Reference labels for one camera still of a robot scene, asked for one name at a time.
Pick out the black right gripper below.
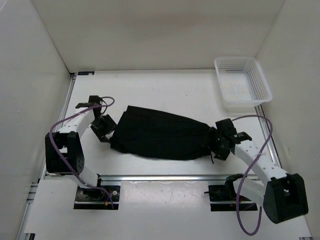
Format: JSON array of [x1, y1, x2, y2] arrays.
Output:
[[200, 126, 231, 161]]

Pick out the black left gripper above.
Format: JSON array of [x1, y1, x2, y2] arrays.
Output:
[[90, 113, 120, 144]]

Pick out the black shorts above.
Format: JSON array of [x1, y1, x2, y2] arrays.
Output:
[[110, 105, 211, 161]]

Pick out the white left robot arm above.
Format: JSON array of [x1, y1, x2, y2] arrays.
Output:
[[45, 95, 117, 200]]

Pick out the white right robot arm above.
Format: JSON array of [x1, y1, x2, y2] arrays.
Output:
[[201, 118, 309, 224]]

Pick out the white perforated plastic basket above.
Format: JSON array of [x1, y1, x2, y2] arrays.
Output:
[[214, 56, 273, 115]]

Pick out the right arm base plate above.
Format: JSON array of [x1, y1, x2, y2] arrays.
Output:
[[204, 184, 259, 212]]

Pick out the aluminium front rail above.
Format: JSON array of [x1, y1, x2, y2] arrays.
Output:
[[100, 174, 229, 182]]

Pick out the aluminium rail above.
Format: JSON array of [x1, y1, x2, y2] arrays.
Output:
[[15, 72, 78, 240], [255, 105, 282, 168], [100, 174, 229, 182]]

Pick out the aluminium right rail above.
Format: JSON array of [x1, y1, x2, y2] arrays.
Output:
[[255, 105, 282, 168]]

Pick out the aluminium left rail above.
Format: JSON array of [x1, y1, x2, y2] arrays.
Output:
[[15, 72, 78, 240]]

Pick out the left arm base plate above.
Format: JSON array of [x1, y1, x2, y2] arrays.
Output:
[[73, 181, 121, 211]]

